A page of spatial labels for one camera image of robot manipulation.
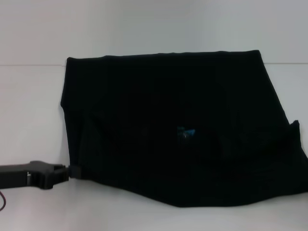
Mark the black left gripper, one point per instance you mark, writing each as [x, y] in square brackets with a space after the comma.
[24, 175]

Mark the black shirt with FREE print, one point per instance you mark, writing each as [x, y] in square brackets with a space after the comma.
[168, 120]

